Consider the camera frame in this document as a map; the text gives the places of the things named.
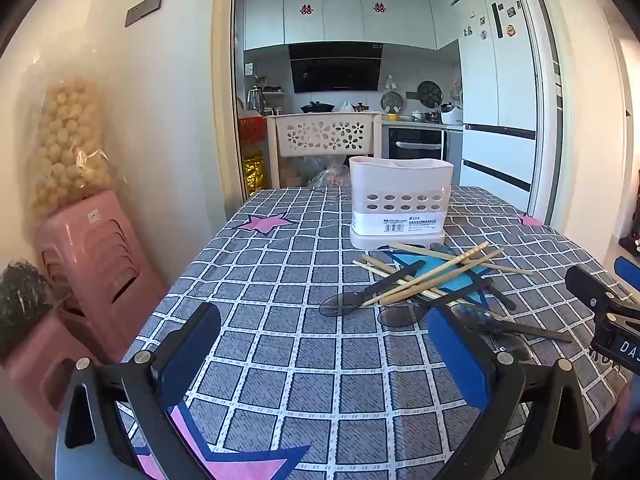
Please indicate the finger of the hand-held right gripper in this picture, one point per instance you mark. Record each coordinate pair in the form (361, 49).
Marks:
(590, 287)
(629, 269)

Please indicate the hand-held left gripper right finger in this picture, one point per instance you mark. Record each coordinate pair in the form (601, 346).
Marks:
(460, 360)

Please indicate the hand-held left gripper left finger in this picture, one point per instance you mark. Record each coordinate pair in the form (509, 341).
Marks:
(185, 355)

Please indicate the pile of wooden chopsticks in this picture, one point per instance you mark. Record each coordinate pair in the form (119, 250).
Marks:
(435, 272)

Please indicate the white plastic utensil holder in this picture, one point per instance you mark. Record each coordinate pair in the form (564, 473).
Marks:
(400, 180)

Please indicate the red and black ornament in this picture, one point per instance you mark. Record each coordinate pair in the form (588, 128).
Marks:
(632, 237)

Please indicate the grey checked tablecloth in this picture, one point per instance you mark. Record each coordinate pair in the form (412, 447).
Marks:
(280, 310)

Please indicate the stack of pink plastic stools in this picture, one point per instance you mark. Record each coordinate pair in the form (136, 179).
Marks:
(100, 260)

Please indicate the pink plastic stool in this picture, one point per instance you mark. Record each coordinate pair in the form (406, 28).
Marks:
(45, 380)

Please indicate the dark fluffy bundle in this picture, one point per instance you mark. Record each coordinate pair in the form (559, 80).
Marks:
(22, 305)

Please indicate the gold foil bag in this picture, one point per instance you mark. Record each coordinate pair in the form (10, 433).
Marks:
(253, 172)

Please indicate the black built-in oven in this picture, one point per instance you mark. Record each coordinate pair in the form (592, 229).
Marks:
(415, 142)

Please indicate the white rice cooker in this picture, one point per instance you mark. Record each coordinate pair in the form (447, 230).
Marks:
(451, 114)

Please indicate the white refrigerator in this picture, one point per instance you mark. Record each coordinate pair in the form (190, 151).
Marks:
(495, 85)

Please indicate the clear plastic bag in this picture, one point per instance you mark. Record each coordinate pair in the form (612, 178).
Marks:
(330, 176)

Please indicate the red box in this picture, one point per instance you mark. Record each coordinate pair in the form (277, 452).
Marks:
(250, 130)

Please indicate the bag of white balls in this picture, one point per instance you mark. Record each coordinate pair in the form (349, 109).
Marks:
(70, 145)

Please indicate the round black pan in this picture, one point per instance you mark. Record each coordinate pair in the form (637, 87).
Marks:
(430, 93)

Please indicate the metal kettle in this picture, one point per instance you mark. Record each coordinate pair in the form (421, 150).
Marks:
(255, 98)

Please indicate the small black pot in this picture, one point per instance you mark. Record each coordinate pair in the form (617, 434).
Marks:
(360, 107)

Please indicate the white plastic bag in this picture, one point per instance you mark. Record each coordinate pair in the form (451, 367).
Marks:
(346, 107)

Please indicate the black wok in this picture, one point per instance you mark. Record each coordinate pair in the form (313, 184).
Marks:
(317, 107)

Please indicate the black range hood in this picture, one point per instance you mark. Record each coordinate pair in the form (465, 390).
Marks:
(335, 67)

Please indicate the red paper decoration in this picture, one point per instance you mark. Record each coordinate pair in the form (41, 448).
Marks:
(379, 7)
(306, 9)

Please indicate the grey wall switch panel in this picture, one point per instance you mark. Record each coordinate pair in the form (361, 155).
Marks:
(144, 8)

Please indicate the white kitchen wall cabinets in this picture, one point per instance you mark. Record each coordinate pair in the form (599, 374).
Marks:
(340, 25)

